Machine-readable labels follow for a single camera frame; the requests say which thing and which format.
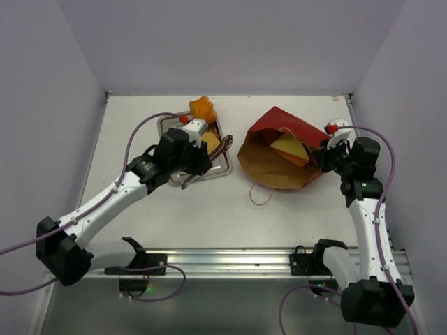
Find aluminium corner frame rail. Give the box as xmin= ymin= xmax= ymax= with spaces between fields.
xmin=104 ymin=91 xmax=113 ymax=105

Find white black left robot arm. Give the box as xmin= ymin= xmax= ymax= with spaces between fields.
xmin=36 ymin=119 xmax=212 ymax=286

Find orange fake bread loaf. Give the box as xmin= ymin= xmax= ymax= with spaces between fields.
xmin=189 ymin=96 xmax=217 ymax=124

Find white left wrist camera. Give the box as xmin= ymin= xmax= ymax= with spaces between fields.
xmin=181 ymin=119 xmax=208 ymax=147

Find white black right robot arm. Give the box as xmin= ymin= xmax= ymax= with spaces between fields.
xmin=311 ymin=137 xmax=415 ymax=328

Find metal kitchen tongs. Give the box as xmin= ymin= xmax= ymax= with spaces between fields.
xmin=180 ymin=135 xmax=233 ymax=190

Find stainless steel tray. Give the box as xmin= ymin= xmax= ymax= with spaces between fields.
xmin=153 ymin=112 xmax=233 ymax=189

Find round fake bread slice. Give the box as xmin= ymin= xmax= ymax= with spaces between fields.
xmin=201 ymin=131 xmax=221 ymax=155

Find long fake baguette bread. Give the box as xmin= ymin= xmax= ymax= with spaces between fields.
xmin=262 ymin=129 xmax=317 ymax=168

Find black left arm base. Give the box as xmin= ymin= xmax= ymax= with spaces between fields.
xmin=104 ymin=237 xmax=168 ymax=298

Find aluminium front mounting rail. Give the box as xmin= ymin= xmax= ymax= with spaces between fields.
xmin=45 ymin=246 xmax=413 ymax=280

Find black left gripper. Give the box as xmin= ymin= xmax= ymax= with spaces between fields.
xmin=170 ymin=137 xmax=212 ymax=175

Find triangular fake sandwich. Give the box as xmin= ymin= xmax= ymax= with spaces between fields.
xmin=270 ymin=133 xmax=309 ymax=163

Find red brown paper bag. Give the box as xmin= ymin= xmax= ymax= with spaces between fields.
xmin=237 ymin=107 xmax=329 ymax=193

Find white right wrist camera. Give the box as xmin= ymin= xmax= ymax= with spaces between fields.
xmin=324 ymin=118 xmax=351 ymax=149

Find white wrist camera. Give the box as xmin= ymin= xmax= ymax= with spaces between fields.
xmin=181 ymin=119 xmax=208 ymax=147
xmin=324 ymin=118 xmax=351 ymax=149

